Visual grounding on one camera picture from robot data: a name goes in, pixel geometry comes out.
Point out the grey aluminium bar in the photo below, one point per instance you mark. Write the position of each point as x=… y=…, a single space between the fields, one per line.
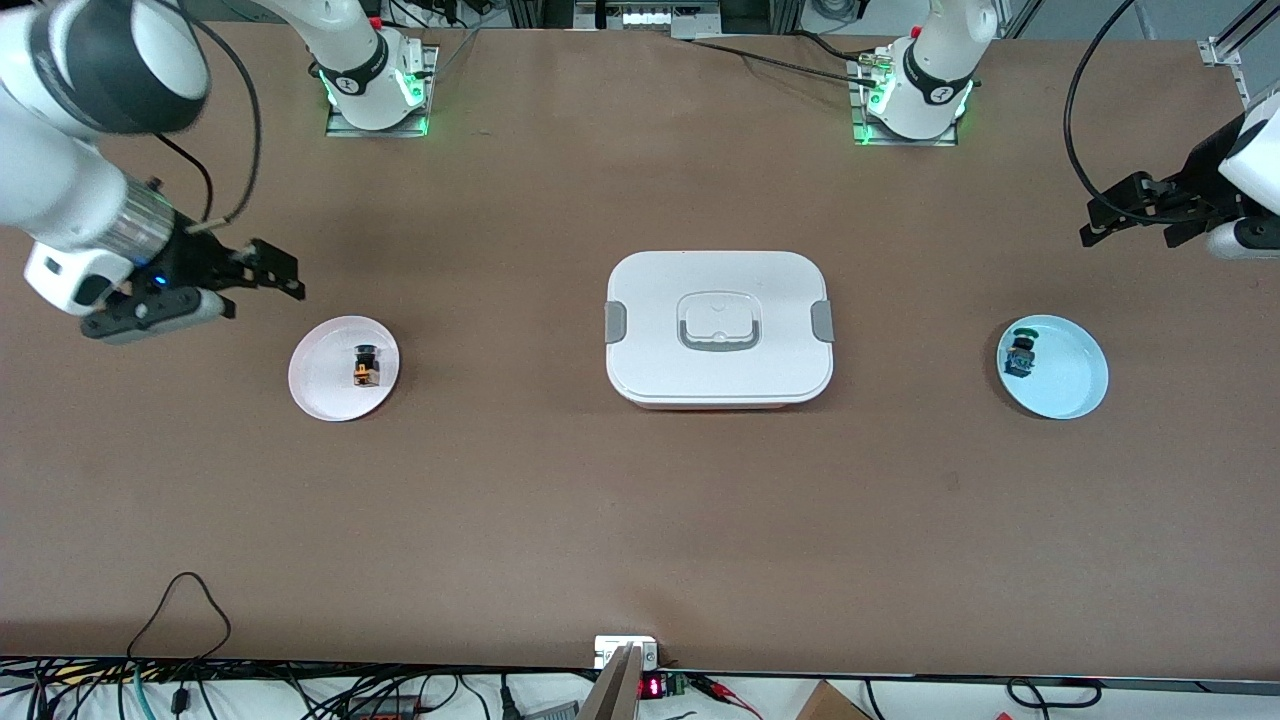
x=612 y=695

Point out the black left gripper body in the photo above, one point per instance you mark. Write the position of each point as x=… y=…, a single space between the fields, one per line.
x=1197 y=190

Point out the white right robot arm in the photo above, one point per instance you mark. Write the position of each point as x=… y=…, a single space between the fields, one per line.
x=60 y=190

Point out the black equipment with light strip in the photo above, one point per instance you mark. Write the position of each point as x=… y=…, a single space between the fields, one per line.
x=645 y=18

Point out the red digit display board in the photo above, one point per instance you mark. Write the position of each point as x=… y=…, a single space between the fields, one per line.
x=652 y=688

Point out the orange push-button switch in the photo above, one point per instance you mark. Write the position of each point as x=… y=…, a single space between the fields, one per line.
x=365 y=375

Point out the brown cardboard box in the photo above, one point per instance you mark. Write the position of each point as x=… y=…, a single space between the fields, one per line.
x=830 y=705

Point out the white lunch box grey clips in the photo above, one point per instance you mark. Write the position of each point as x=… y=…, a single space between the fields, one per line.
x=720 y=385

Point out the small white box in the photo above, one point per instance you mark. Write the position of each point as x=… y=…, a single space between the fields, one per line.
x=610 y=645

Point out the light blue round plate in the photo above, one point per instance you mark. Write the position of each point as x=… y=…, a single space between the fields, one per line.
x=1075 y=375

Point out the green push-button switch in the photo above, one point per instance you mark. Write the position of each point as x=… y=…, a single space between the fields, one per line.
x=1020 y=360

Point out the aluminium frame profile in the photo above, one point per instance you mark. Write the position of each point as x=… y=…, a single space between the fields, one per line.
x=1225 y=50

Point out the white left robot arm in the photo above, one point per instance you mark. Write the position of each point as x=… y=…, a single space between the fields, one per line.
x=930 y=80

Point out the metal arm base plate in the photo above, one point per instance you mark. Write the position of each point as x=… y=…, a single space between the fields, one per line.
x=870 y=141
x=345 y=131

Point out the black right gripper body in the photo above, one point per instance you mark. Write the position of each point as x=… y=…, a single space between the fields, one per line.
x=196 y=262

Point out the pink round plate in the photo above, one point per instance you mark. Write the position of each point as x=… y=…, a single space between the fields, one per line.
x=320 y=370

